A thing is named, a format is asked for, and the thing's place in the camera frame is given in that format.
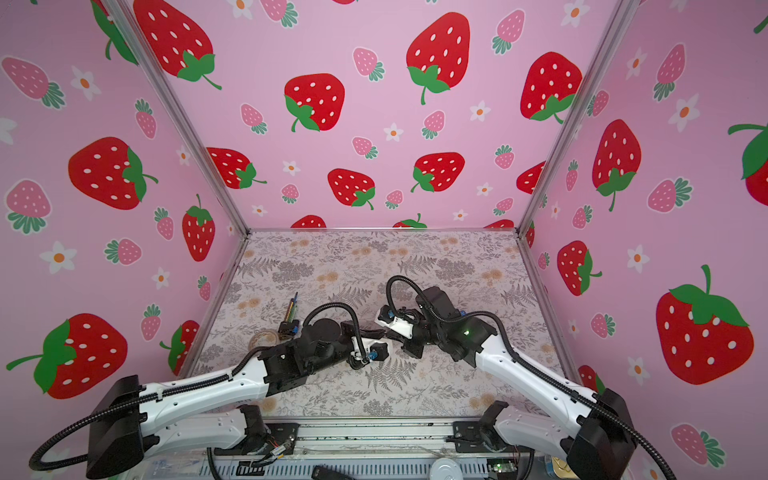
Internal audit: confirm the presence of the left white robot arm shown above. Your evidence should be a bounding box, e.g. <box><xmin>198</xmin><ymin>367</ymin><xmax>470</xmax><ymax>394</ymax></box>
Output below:
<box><xmin>86</xmin><ymin>318</ymin><xmax>388</xmax><ymax>479</ymax></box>

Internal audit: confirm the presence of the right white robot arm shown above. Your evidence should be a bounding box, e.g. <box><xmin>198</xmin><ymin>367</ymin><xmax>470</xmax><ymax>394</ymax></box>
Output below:
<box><xmin>379</xmin><ymin>287</ymin><xmax>641</xmax><ymax>479</ymax></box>

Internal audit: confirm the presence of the black device on base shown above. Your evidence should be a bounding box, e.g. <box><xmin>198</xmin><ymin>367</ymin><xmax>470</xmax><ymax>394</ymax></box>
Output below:
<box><xmin>311</xmin><ymin>465</ymin><xmax>354</xmax><ymax>480</ymax></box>

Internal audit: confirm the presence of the white round disc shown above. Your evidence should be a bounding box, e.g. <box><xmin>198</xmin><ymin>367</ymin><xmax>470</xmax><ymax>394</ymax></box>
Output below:
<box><xmin>428</xmin><ymin>458</ymin><xmax>464</xmax><ymax>480</ymax></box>

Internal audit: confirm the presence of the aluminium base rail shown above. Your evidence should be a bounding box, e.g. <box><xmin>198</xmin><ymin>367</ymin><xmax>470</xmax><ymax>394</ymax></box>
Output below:
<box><xmin>209</xmin><ymin>413</ymin><xmax>580</xmax><ymax>479</ymax></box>

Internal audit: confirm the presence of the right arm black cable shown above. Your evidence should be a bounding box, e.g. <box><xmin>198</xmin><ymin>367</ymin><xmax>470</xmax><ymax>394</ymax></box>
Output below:
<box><xmin>385</xmin><ymin>274</ymin><xmax>679</xmax><ymax>480</ymax></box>

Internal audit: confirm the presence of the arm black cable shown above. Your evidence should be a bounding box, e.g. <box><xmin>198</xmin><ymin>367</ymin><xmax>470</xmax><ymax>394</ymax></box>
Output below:
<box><xmin>28</xmin><ymin>301</ymin><xmax>365</xmax><ymax>472</ymax></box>
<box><xmin>385</xmin><ymin>274</ymin><xmax>679</xmax><ymax>480</ymax></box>

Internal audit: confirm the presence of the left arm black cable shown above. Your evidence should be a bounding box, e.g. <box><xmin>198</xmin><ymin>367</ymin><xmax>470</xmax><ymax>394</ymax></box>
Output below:
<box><xmin>28</xmin><ymin>301</ymin><xmax>365</xmax><ymax>472</ymax></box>

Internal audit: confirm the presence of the silver frame post right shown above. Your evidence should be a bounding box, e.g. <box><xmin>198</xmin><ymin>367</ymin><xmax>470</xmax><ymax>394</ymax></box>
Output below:
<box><xmin>517</xmin><ymin>0</ymin><xmax>640</xmax><ymax>239</ymax></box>

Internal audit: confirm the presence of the silver frame post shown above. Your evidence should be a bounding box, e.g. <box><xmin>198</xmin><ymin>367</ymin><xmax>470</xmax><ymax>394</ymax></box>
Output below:
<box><xmin>517</xmin><ymin>0</ymin><xmax>640</xmax><ymax>239</ymax></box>
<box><xmin>105</xmin><ymin>0</ymin><xmax>250</xmax><ymax>238</ymax></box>

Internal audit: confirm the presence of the silver frame post left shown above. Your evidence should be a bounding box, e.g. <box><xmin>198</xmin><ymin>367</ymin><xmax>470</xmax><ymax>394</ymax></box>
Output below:
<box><xmin>105</xmin><ymin>0</ymin><xmax>250</xmax><ymax>238</ymax></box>

